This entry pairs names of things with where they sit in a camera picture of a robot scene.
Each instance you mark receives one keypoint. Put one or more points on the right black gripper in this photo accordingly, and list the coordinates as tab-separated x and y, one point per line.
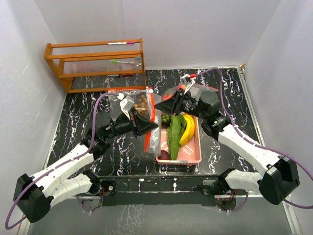
169	105

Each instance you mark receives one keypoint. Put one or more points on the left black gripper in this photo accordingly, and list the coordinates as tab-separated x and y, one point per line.
143	127

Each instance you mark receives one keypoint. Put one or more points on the longan bunch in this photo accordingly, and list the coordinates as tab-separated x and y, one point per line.
141	105

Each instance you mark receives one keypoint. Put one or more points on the green cucumber leaf vegetable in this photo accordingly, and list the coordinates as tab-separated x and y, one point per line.
174	134

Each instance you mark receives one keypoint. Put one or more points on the red apple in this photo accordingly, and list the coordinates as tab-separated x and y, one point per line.
166	96

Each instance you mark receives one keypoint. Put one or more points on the orange peach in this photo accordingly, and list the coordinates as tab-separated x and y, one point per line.
181	86

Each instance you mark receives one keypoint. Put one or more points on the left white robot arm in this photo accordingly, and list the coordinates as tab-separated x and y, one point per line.
35	195

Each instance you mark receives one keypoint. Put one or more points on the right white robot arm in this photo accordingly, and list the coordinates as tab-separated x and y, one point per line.
276	176

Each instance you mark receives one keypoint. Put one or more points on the mangosteen with green cap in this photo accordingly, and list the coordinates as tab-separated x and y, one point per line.
165	119

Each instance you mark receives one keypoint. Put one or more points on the purple passion fruit front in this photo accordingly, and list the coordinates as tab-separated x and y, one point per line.
164	155

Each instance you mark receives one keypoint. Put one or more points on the yellow bananas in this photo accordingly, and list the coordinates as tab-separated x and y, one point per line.
188	131

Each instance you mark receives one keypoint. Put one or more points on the pink plastic basket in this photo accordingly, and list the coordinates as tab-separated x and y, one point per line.
189	154

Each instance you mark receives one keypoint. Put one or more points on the wooden shelf rack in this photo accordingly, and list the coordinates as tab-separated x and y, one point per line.
93	59

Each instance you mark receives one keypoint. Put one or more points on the green marker pen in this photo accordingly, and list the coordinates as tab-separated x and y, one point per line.
122	62

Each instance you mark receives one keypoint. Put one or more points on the pink white marker pen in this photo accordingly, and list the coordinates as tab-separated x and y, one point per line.
121	43

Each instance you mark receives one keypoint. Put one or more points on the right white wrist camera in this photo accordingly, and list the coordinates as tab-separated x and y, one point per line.
188	81

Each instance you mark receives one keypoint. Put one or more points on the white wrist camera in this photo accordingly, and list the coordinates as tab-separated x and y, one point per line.
188	81
126	103

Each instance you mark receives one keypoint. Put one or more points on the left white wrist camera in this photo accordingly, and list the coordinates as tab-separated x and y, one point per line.
126	103

